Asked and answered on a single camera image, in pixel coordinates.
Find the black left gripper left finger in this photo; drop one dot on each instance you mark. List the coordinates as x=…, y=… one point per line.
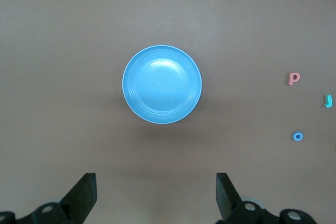
x=78, y=203

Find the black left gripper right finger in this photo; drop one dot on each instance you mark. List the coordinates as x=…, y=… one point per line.
x=231, y=203

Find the blue foam letter o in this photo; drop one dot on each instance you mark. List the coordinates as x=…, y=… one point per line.
x=294, y=136

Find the pink foam letter p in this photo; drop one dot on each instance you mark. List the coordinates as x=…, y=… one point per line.
x=291, y=81

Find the teal foam letter j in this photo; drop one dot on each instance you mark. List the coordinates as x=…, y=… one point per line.
x=328, y=100

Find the blue plate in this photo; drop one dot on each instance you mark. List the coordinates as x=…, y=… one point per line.
x=162, y=85

